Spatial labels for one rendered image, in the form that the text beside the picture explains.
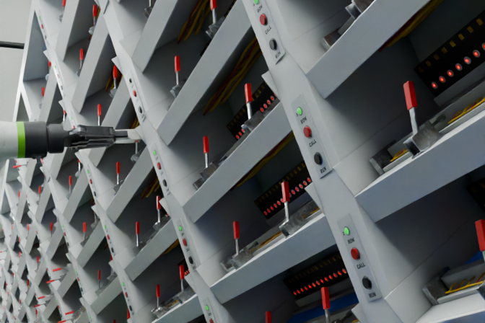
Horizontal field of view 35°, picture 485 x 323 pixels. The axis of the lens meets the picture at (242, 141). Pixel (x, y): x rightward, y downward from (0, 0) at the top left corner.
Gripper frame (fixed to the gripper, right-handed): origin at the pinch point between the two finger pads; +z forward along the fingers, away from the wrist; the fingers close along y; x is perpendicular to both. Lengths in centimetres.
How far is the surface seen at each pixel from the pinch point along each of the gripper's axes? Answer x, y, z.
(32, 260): 21, -255, -2
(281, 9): -16, 95, 3
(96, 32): 28.0, 4.9, -5.9
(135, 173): -9.6, -2.4, 1.7
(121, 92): 8.9, 8.3, -1.9
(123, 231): -15.1, -44.7, 6.0
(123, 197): -10.5, -22.1, 2.3
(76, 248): -4, -114, 2
